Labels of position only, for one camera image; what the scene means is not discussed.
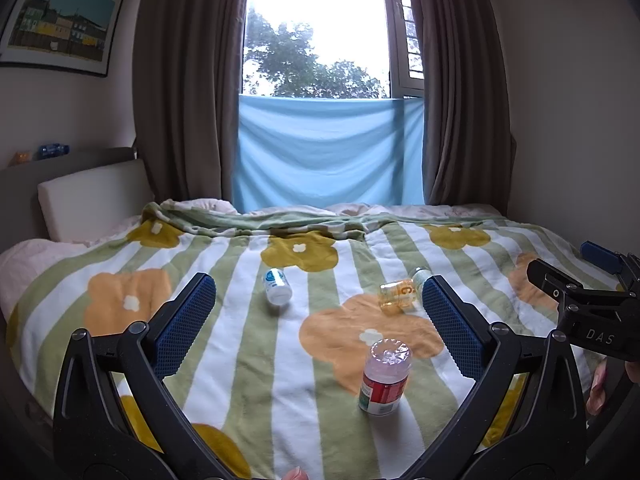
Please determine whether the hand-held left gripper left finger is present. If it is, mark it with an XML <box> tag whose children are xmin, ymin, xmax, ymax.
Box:
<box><xmin>52</xmin><ymin>272</ymin><xmax>218</xmax><ymax>467</ymax></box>

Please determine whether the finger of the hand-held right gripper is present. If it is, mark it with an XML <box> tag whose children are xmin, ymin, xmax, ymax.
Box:
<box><xmin>526</xmin><ymin>258</ymin><xmax>632</xmax><ymax>307</ymax></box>
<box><xmin>580</xmin><ymin>240</ymin><xmax>640</xmax><ymax>292</ymax></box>

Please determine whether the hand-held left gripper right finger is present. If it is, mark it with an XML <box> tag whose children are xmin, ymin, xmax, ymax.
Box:
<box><xmin>422</xmin><ymin>274</ymin><xmax>588</xmax><ymax>463</ymax></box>

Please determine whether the person's right hand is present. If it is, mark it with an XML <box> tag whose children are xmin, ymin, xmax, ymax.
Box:
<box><xmin>586</xmin><ymin>360</ymin><xmax>640</xmax><ymax>417</ymax></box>

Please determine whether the yellow transparent bottle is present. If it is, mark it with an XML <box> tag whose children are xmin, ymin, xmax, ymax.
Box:
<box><xmin>378</xmin><ymin>265</ymin><xmax>433</xmax><ymax>314</ymax></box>

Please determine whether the floral striped blanket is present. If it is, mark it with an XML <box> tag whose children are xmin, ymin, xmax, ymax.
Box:
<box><xmin>5</xmin><ymin>200</ymin><xmax>608</xmax><ymax>480</ymax></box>

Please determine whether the white bottle blue label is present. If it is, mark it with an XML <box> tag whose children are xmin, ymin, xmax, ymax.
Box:
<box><xmin>263</xmin><ymin>267</ymin><xmax>293</xmax><ymax>307</ymax></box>

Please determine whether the white pillow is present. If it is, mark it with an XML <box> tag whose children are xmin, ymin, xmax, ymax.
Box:
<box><xmin>37</xmin><ymin>158</ymin><xmax>156</xmax><ymax>242</ymax></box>

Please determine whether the grey headboard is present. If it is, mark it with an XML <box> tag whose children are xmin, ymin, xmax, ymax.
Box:
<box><xmin>0</xmin><ymin>146</ymin><xmax>143</xmax><ymax>256</ymax></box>

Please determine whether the brown curtain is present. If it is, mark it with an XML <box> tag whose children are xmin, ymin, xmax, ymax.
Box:
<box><xmin>131</xmin><ymin>0</ymin><xmax>253</xmax><ymax>211</ymax></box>
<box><xmin>400</xmin><ymin>0</ymin><xmax>517</xmax><ymax>207</ymax></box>

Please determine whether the light blue cloth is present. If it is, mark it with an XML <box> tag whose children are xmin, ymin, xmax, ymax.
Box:
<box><xmin>232</xmin><ymin>94</ymin><xmax>427</xmax><ymax>213</ymax></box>

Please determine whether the framed picture of houses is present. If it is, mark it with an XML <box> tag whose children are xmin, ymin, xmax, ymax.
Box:
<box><xmin>0</xmin><ymin>0</ymin><xmax>125</xmax><ymax>79</ymax></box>

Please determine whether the window frame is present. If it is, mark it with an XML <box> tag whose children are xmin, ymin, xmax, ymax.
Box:
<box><xmin>379</xmin><ymin>0</ymin><xmax>426</xmax><ymax>100</ymax></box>

